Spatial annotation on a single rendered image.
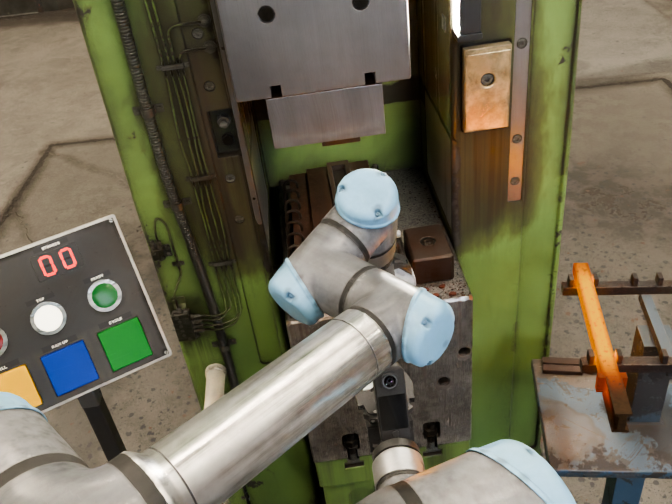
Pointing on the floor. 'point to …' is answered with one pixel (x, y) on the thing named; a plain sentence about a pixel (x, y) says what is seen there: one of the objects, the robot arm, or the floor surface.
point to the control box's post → (102, 423)
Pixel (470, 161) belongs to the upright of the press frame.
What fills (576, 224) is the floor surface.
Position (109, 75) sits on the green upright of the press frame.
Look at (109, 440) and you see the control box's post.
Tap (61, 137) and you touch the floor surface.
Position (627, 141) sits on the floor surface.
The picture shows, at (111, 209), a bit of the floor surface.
